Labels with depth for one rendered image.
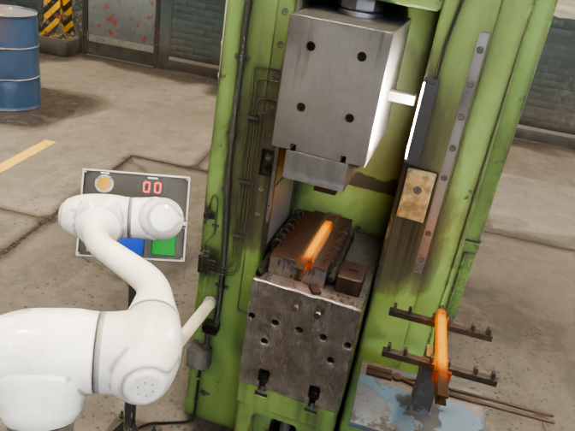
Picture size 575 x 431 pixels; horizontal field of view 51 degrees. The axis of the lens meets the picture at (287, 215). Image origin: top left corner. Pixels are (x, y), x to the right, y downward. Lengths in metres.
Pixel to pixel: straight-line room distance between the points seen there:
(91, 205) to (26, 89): 4.90
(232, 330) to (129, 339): 1.47
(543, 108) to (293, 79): 6.38
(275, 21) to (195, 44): 6.25
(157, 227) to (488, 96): 1.04
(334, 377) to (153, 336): 1.23
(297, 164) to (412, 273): 0.56
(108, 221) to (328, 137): 0.72
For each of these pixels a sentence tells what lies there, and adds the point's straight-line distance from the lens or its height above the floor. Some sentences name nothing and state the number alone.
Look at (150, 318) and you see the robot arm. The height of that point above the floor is 1.38.
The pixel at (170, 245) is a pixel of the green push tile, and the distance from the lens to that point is 1.98.
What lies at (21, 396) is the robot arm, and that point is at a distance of 1.02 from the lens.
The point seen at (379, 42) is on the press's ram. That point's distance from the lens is 1.74.
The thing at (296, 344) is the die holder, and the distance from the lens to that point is 2.11.
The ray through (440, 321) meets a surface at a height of 0.99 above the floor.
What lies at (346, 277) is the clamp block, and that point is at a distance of 2.00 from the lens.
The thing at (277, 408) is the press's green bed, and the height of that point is 0.40.
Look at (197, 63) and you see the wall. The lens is 8.21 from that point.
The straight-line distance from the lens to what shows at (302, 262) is 1.95.
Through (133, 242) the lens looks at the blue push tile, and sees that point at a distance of 1.99.
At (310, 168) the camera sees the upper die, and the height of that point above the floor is 1.32.
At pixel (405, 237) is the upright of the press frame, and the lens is 2.05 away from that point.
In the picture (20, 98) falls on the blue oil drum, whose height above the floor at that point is 0.13.
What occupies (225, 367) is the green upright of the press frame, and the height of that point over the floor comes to 0.33.
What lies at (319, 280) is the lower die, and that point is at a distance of 2.02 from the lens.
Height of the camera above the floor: 1.99
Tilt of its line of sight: 26 degrees down
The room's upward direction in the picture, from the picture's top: 9 degrees clockwise
